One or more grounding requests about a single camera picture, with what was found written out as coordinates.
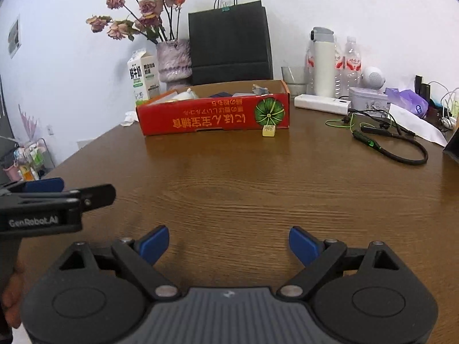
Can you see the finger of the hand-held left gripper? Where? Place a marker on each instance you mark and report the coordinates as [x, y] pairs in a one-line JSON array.
[[96, 195], [45, 185]]

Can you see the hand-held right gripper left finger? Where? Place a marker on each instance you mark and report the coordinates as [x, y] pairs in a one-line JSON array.
[[155, 245]]

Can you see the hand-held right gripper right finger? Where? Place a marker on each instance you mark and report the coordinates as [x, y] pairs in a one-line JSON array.
[[304, 245]]

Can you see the red cardboard box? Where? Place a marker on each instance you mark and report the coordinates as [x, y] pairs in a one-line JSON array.
[[215, 116]]

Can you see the dark navy umbrella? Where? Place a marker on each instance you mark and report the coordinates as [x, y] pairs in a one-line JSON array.
[[219, 94]]

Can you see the wooden desktop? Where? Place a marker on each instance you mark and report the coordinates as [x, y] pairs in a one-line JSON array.
[[229, 186]]

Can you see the person's left hand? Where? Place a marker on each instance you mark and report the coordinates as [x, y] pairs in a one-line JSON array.
[[14, 301]]

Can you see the storage rack with items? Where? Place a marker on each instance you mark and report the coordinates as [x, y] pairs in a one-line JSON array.
[[25, 157]]

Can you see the crumpled white tissue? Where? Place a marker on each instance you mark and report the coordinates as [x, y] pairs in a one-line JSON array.
[[129, 119]]

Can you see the small yellow block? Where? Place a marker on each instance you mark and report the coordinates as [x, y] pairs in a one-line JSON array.
[[269, 131]]

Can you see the white milk carton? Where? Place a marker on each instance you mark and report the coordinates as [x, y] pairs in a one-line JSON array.
[[143, 79]]

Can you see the black green neckband earphones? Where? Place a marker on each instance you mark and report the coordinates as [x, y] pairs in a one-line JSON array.
[[394, 150]]

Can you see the white power bank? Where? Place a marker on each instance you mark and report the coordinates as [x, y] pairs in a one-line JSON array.
[[322, 103]]

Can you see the pink mottled vase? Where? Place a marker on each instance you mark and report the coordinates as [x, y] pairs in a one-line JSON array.
[[174, 62]]

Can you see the grey tin box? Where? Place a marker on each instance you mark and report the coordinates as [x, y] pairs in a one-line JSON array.
[[369, 99]]

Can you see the white paper sheet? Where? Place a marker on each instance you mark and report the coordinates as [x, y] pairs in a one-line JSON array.
[[419, 125]]

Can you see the clear glass cup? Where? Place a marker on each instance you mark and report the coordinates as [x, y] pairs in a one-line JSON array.
[[294, 79]]

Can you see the dark laptop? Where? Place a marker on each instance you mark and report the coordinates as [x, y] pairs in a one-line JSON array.
[[452, 150]]

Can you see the clear water bottle red label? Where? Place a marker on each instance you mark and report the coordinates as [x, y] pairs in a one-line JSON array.
[[352, 64], [309, 66], [339, 71]]

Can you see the purple plastic bag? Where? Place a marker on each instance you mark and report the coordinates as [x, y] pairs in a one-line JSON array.
[[408, 102]]

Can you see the white thermos bottle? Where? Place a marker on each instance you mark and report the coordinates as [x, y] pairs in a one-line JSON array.
[[322, 68]]

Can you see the small white round speaker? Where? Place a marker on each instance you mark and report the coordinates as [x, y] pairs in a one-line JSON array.
[[373, 77]]

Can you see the dried pink flowers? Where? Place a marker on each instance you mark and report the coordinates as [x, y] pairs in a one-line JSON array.
[[147, 10]]

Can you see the black charger plugs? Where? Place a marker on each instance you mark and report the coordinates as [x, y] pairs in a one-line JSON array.
[[423, 87]]

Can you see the black paper bag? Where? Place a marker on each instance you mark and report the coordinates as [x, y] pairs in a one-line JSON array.
[[229, 43]]

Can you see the white wall outlet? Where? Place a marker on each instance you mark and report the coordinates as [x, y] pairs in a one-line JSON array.
[[86, 142]]

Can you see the wall picture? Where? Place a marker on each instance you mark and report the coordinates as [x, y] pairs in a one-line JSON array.
[[14, 37]]

